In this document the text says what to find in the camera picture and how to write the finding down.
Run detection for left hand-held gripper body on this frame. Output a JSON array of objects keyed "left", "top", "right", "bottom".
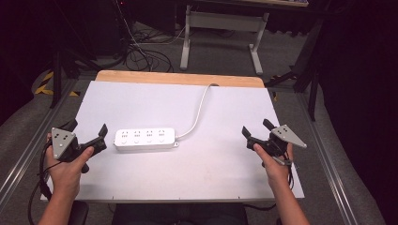
[{"left": 51, "top": 127, "right": 108, "bottom": 174}]

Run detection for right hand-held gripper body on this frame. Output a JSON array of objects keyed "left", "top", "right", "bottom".
[{"left": 246, "top": 124, "right": 308, "bottom": 167}]

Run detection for person's right hand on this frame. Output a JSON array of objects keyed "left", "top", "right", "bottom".
[{"left": 252, "top": 142, "right": 296, "bottom": 188}]

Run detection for person's left hand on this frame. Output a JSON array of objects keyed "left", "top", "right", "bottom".
[{"left": 44, "top": 132, "right": 95, "bottom": 201}]

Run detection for white power strip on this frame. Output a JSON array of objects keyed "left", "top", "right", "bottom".
[{"left": 114, "top": 127, "right": 180, "bottom": 153}]

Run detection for yellow black floor tape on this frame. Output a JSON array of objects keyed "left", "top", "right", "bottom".
[{"left": 33, "top": 70, "right": 81, "bottom": 98}]

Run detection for black metal stand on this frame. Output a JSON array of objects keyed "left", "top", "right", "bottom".
[
  {"left": 49, "top": 0, "right": 102, "bottom": 110},
  {"left": 264, "top": 17, "right": 325, "bottom": 122}
]

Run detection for white board table cover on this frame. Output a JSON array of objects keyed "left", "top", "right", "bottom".
[{"left": 39, "top": 80, "right": 305, "bottom": 202}]

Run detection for black chair armrest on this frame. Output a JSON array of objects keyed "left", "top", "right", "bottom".
[{"left": 68, "top": 200, "right": 90, "bottom": 225}]

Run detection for wooden table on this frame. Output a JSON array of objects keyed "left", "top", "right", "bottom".
[{"left": 94, "top": 69, "right": 266, "bottom": 89}]

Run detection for dark curtain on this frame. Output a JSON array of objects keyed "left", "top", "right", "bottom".
[{"left": 318, "top": 0, "right": 398, "bottom": 225}]

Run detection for person's lap dark clothing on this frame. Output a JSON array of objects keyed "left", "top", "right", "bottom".
[{"left": 112, "top": 202, "right": 250, "bottom": 225}]

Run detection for aluminium floor rail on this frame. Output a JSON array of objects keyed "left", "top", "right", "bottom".
[
  {"left": 296, "top": 92, "right": 360, "bottom": 225},
  {"left": 0, "top": 78, "right": 80, "bottom": 205}
]

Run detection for right hand-held gripper black cable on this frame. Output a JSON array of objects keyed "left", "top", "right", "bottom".
[{"left": 243, "top": 151, "right": 296, "bottom": 212}]

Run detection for hand-held gripper black cable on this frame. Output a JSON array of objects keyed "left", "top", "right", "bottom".
[
  {"left": 27, "top": 140, "right": 54, "bottom": 225},
  {"left": 243, "top": 151, "right": 296, "bottom": 212}
]

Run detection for left hand-held gripper black cable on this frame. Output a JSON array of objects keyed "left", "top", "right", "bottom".
[{"left": 27, "top": 140, "right": 54, "bottom": 225}]

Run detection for white power strip cable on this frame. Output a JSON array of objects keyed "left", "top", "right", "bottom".
[{"left": 174, "top": 82, "right": 221, "bottom": 141}]

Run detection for black floor cables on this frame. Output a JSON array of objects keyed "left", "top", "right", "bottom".
[{"left": 122, "top": 27, "right": 176, "bottom": 73}]

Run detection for white metal desk frame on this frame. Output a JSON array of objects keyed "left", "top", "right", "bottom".
[{"left": 178, "top": 4, "right": 270, "bottom": 76}]

